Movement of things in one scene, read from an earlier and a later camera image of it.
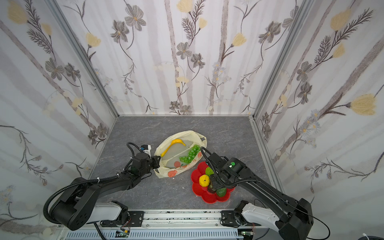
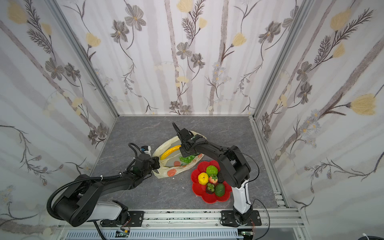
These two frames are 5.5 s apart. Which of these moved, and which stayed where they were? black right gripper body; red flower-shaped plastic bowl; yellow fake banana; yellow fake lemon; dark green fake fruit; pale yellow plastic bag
Moved: black right gripper body; yellow fake banana
Stayed: dark green fake fruit; red flower-shaped plastic bowl; pale yellow plastic bag; yellow fake lemon
